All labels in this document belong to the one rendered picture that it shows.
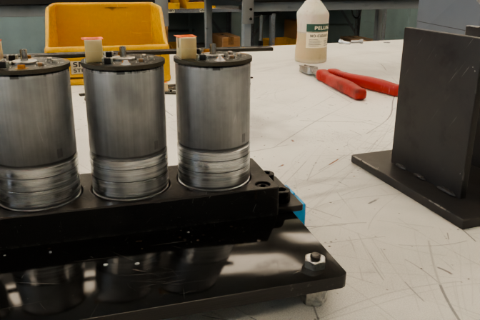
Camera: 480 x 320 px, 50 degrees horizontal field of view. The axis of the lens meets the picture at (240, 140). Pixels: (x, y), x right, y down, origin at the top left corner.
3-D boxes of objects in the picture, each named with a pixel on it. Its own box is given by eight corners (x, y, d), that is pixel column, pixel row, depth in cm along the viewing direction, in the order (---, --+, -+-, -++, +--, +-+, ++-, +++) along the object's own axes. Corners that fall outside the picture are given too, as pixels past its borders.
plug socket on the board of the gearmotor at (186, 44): (205, 58, 16) (204, 36, 16) (178, 59, 16) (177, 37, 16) (199, 55, 17) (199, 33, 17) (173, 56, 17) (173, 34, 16)
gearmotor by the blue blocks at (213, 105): (258, 211, 17) (261, 57, 16) (186, 219, 17) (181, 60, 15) (238, 183, 19) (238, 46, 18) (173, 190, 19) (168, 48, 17)
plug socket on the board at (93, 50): (112, 62, 15) (111, 39, 15) (82, 63, 15) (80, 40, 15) (111, 58, 16) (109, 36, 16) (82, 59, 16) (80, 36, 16)
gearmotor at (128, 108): (175, 221, 16) (169, 61, 15) (96, 231, 16) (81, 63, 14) (163, 191, 19) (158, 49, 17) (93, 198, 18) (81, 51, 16)
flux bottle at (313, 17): (321, 64, 53) (326, -39, 50) (290, 61, 54) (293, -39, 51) (330, 59, 56) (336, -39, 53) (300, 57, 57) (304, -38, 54)
